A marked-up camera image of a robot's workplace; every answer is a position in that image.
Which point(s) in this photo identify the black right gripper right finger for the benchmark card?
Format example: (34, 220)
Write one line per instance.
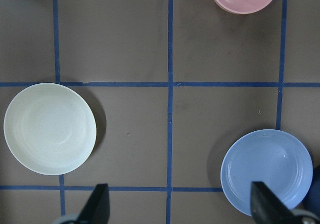
(266, 208)

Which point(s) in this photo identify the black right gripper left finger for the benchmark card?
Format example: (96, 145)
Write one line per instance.
(97, 208)

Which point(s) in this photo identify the dark blue cooking pot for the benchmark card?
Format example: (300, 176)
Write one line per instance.
(311, 202)

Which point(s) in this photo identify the blue plate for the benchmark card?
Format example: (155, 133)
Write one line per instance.
(274, 157)

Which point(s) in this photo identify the cream white plate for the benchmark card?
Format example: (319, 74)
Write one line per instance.
(49, 129)

